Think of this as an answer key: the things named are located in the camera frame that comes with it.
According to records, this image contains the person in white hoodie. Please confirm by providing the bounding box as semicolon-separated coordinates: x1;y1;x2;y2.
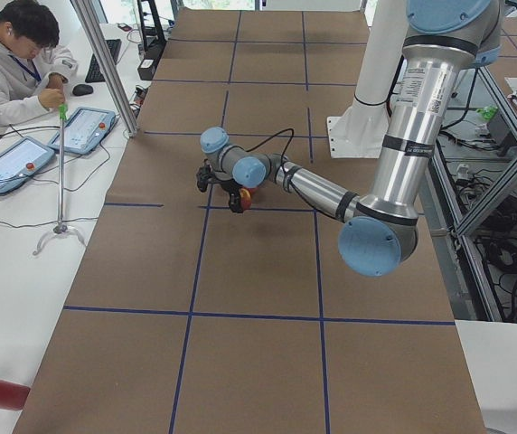
0;1;78;127

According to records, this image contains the black box computer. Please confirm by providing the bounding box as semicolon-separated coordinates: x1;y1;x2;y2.
136;1;167;81

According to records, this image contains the blue teach pendant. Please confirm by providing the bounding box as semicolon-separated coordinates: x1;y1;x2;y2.
0;137;54;194
64;107;116;155

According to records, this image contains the far blue teach pendant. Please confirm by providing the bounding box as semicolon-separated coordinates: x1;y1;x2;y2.
64;107;116;155

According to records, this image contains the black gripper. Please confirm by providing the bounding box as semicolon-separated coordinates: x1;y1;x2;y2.
219;178;244;213

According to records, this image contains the black keyboard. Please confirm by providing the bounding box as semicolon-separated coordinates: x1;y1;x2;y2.
84;38;123;84

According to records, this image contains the red yellow apple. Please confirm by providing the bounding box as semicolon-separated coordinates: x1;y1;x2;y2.
239;187;252;211

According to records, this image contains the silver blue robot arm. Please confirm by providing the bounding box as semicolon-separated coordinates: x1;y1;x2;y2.
196;0;503;277

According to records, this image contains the near blue teach pendant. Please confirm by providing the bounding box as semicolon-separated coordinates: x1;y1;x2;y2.
0;137;54;194

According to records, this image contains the green handled reacher grabber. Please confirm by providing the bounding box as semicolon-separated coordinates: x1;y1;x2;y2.
33;103;86;257

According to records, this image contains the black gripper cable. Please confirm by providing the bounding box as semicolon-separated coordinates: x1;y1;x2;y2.
244;127;296;182

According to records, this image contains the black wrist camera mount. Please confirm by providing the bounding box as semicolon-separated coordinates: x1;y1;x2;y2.
196;161;217;193

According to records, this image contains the aluminium frame post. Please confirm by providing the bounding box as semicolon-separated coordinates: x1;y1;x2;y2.
71;0;138;137

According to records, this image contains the black computer mouse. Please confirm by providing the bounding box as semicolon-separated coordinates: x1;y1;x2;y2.
71;83;94;97

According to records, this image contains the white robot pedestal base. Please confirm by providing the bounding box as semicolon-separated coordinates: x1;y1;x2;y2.
327;0;409;158

